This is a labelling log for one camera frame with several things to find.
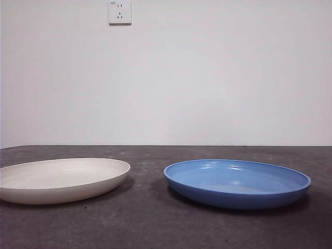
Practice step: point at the blue round plate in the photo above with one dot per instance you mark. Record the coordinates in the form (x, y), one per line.
(233, 198)

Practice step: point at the white round plate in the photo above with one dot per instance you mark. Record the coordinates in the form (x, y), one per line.
(64, 181)

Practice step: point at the white wall socket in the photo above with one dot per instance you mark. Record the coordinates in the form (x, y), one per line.
(119, 13)

